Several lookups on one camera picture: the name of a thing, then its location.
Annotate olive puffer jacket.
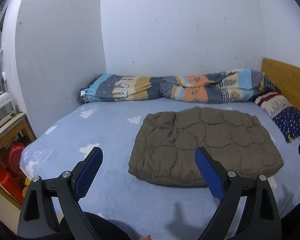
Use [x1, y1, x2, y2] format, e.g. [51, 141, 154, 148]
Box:
[128, 107, 283, 187]

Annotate red plastic basin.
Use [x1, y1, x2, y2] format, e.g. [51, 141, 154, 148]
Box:
[0, 141, 26, 204]

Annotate wooden side shelf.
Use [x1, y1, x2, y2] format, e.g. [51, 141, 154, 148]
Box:
[0, 113, 37, 210]

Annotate blue star pillow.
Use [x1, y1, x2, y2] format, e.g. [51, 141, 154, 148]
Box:
[255, 92, 300, 143]

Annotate light blue bed sheet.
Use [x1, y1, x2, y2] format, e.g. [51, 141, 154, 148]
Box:
[19, 97, 300, 240]

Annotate white rice cooker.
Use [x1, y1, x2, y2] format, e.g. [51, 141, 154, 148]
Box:
[0, 92, 14, 127]

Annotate patchwork cartoon quilt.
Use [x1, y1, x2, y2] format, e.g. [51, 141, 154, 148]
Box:
[78, 69, 275, 104]

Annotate wooden headboard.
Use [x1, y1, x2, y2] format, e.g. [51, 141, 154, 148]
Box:
[262, 58, 300, 110]

